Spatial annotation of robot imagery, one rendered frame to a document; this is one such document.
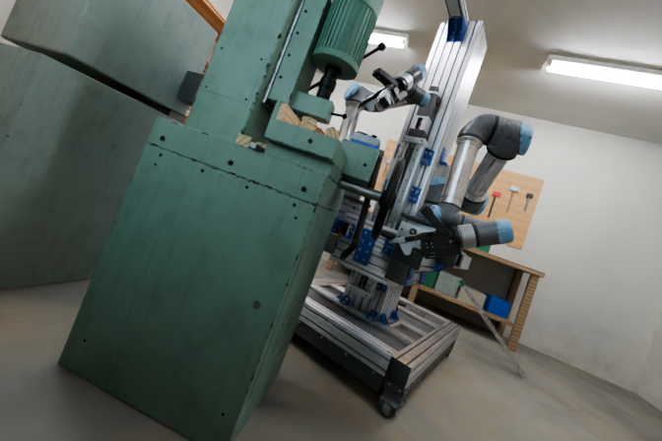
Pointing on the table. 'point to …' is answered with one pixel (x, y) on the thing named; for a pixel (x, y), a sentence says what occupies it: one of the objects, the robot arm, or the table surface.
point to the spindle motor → (349, 26)
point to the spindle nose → (328, 82)
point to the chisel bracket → (312, 107)
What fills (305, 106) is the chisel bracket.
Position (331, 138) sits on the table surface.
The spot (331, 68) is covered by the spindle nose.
